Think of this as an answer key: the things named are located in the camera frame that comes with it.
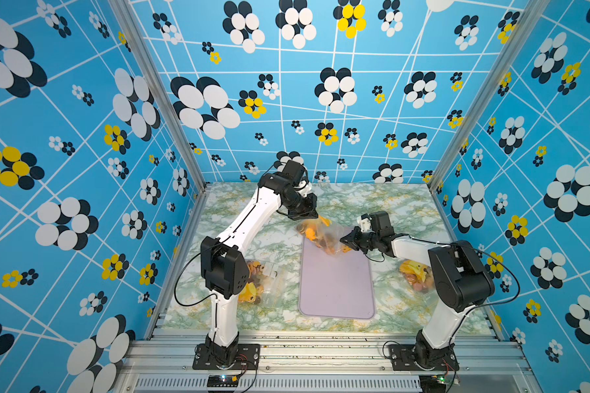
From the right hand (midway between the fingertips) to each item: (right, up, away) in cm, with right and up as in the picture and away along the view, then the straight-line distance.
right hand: (343, 238), depth 95 cm
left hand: (-9, +11, -12) cm, 19 cm away
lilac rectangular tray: (-4, -17, -5) cm, 18 cm away
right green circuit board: (+21, -38, -26) cm, 51 cm away
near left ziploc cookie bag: (-30, -17, -6) cm, 35 cm away
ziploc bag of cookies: (-6, +1, +2) cm, 7 cm away
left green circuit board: (-40, -40, -23) cm, 61 cm away
